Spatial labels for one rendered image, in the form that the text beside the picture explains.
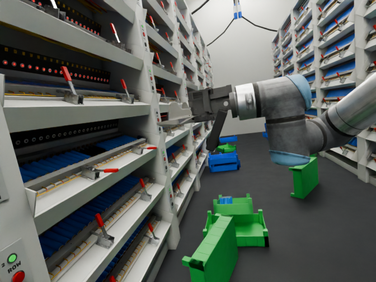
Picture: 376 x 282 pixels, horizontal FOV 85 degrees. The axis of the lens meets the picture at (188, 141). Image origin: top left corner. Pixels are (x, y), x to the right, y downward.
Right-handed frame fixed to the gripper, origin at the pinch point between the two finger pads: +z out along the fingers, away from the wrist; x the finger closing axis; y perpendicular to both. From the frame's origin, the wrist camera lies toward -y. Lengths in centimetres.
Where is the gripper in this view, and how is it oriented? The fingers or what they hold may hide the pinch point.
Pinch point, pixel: (165, 123)
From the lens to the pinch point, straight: 59.3
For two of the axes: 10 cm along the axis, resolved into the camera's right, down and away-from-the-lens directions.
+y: -1.8, -9.7, -1.4
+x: -2.1, 1.7, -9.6
